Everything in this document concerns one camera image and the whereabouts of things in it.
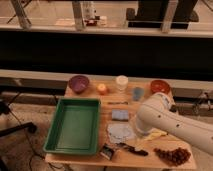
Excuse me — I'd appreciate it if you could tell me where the light blue towel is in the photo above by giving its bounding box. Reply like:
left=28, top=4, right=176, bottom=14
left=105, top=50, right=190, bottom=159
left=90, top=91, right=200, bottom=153
left=107, top=123, right=135, bottom=143

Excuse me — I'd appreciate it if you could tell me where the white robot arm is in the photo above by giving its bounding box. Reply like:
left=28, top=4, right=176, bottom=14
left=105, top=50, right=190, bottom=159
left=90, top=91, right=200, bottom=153
left=135, top=92, right=213, bottom=155

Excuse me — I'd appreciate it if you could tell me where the white plastic cup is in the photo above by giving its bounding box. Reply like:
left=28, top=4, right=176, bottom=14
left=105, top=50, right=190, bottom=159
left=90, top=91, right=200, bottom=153
left=115, top=75, right=128, bottom=92

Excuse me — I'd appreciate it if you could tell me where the blue plastic cup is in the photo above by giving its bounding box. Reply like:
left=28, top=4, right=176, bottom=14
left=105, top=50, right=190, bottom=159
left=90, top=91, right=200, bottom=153
left=132, top=87, right=144, bottom=101

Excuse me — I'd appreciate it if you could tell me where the red yellow apple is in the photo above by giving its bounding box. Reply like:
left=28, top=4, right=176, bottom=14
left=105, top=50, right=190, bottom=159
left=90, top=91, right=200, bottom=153
left=97, top=83, right=108, bottom=95

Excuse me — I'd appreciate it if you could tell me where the thin metal utensil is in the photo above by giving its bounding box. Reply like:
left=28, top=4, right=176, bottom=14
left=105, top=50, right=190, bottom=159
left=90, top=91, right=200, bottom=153
left=107, top=102, right=129, bottom=105

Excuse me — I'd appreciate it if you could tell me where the purple bowl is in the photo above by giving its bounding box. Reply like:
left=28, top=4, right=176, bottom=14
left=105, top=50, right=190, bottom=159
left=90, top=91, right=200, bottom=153
left=68, top=75, right=90, bottom=94

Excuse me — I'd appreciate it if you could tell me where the orange bowl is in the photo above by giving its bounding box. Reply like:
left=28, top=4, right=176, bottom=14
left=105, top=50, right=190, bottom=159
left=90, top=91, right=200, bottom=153
left=150, top=80, right=171, bottom=94

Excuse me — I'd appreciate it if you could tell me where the green plastic tray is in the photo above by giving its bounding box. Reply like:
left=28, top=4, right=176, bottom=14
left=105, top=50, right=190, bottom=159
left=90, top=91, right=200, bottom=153
left=44, top=98, right=101, bottom=155

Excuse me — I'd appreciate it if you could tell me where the bunch of dark grapes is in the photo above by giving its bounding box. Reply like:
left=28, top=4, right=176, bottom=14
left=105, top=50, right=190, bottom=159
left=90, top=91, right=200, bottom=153
left=154, top=147, right=191, bottom=166

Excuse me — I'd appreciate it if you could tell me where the black office chair base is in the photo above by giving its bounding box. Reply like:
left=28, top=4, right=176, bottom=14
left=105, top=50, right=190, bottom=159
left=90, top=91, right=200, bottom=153
left=0, top=100, right=37, bottom=137

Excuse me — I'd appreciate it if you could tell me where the black handled peeler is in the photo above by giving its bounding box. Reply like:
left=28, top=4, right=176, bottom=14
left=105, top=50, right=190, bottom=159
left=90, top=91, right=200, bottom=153
left=116, top=143, right=149, bottom=156

